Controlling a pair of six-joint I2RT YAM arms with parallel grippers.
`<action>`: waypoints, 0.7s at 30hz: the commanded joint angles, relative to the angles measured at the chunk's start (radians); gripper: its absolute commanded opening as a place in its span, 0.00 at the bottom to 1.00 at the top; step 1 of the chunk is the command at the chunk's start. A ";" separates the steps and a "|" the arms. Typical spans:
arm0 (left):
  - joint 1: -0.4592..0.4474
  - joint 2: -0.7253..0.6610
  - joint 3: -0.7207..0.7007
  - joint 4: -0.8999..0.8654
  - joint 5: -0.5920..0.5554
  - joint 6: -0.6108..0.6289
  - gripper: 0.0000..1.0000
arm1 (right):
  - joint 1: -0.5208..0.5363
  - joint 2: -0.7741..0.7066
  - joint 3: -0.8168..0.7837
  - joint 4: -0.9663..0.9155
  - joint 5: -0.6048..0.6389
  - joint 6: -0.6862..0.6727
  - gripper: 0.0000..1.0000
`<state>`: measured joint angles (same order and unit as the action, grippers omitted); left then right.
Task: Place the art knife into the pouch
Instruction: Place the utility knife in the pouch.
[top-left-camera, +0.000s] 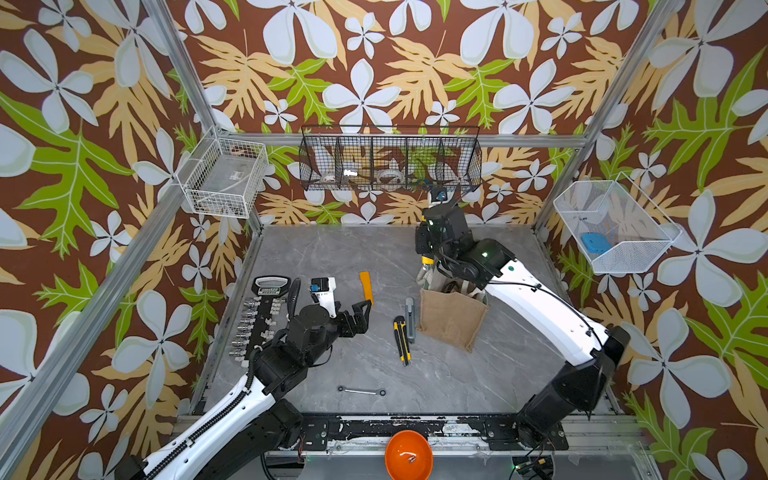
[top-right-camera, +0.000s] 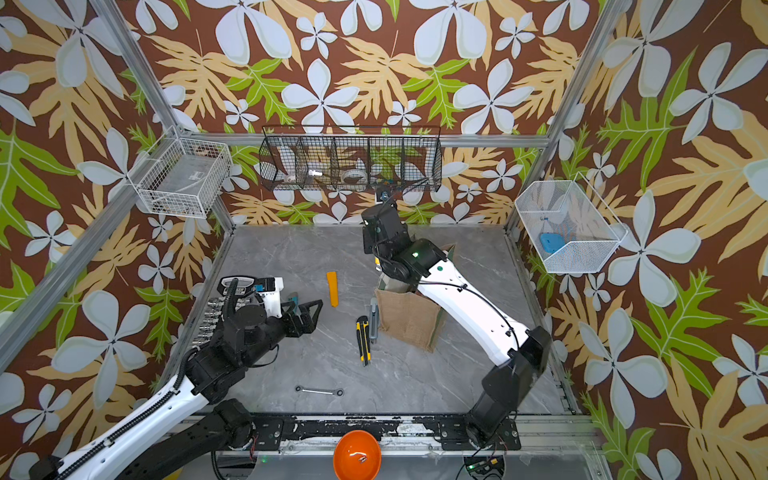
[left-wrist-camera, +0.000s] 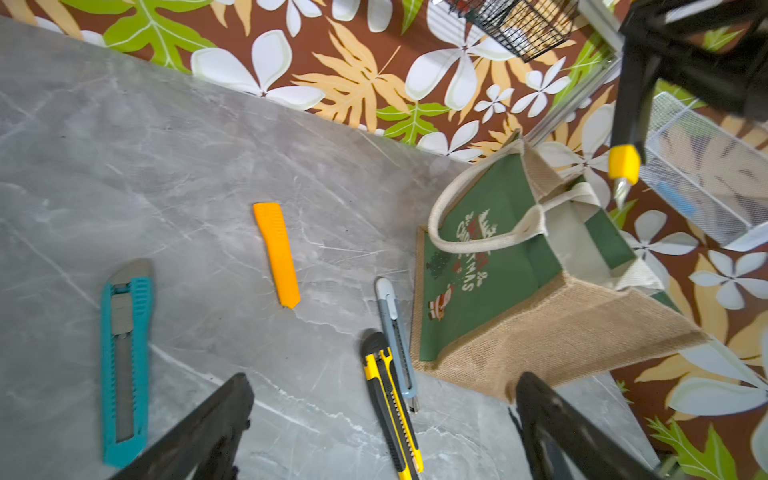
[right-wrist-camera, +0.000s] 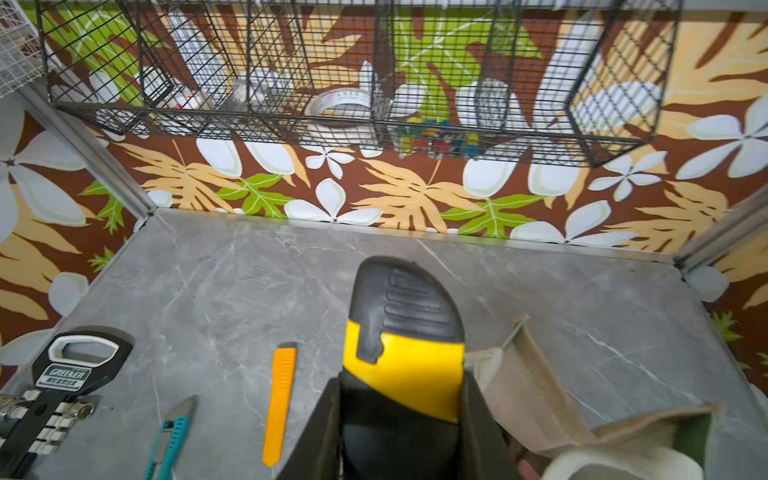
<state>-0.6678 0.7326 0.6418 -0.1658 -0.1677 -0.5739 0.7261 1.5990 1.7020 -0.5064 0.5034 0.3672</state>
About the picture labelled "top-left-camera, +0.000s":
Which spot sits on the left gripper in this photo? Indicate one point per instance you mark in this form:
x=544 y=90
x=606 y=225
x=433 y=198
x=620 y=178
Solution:
x=358 y=322

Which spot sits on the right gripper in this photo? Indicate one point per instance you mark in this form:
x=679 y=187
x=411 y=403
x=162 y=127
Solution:
x=423 y=232

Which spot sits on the orange utility knife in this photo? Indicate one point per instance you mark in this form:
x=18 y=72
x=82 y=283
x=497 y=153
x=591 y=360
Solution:
x=366 y=283

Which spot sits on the grey utility knife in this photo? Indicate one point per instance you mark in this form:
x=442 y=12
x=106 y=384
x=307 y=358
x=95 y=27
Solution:
x=410 y=312

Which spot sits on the green burlap Christmas tote bag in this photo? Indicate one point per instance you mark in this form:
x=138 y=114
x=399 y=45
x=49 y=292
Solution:
x=451 y=310

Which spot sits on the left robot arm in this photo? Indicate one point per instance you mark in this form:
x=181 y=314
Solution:
x=254 y=417

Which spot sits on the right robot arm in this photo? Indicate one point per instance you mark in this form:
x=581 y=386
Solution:
x=591 y=351

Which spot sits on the small silver wrench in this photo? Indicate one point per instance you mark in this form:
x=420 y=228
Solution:
x=359 y=391

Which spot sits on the blue object in basket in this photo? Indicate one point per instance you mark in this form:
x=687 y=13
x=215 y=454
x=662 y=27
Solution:
x=596 y=244

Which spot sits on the orange bowl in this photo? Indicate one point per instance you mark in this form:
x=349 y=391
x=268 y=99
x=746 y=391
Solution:
x=409 y=456

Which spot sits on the white mesh basket right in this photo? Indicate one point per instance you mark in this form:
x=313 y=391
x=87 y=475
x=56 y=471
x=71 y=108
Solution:
x=639 y=230

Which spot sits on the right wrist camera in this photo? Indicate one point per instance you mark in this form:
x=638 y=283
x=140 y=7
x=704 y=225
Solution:
x=438 y=195

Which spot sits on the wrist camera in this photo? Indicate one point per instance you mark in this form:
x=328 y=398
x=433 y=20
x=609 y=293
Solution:
x=322 y=292
x=438 y=195

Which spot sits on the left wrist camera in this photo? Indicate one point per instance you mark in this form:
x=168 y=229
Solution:
x=322 y=292

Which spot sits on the black wire basket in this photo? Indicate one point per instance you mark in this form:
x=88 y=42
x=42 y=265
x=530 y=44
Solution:
x=373 y=157

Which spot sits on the black socket set rail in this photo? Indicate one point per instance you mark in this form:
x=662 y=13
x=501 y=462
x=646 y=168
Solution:
x=257 y=323

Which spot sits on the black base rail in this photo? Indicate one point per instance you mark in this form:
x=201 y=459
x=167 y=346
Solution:
x=493 y=431

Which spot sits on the white wire basket left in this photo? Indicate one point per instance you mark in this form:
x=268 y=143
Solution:
x=222 y=175

